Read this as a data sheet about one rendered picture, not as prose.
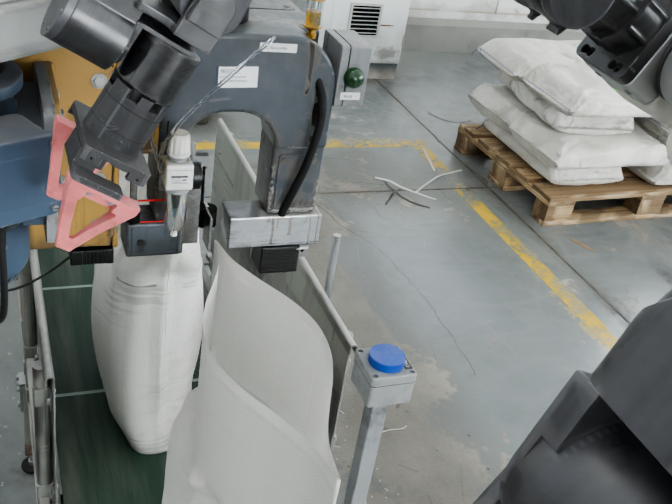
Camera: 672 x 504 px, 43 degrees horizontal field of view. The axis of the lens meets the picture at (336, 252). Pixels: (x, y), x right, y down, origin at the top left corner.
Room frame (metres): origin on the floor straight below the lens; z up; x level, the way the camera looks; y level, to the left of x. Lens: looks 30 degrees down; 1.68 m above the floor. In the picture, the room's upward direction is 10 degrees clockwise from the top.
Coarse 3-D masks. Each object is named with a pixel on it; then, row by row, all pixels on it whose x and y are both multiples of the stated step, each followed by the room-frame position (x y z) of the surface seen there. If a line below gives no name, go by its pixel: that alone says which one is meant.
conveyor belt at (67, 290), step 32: (64, 256) 1.94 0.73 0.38; (64, 288) 1.80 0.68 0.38; (64, 320) 1.67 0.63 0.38; (64, 352) 1.55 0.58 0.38; (64, 384) 1.44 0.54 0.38; (96, 384) 1.46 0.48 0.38; (192, 384) 1.51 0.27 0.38; (64, 416) 1.34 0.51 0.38; (96, 416) 1.36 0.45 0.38; (64, 448) 1.25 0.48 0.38; (96, 448) 1.27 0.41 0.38; (128, 448) 1.28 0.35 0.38; (64, 480) 1.17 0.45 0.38; (96, 480) 1.18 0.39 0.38; (128, 480) 1.20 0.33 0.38; (160, 480) 1.21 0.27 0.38
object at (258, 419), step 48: (240, 288) 0.99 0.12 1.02; (240, 336) 0.98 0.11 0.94; (288, 336) 0.92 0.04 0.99; (240, 384) 0.97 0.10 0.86; (288, 384) 0.91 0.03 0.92; (192, 432) 0.88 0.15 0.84; (240, 432) 0.73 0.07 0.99; (288, 432) 0.69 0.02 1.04; (192, 480) 0.78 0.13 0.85; (240, 480) 0.73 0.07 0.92; (288, 480) 0.68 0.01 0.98; (336, 480) 0.63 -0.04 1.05
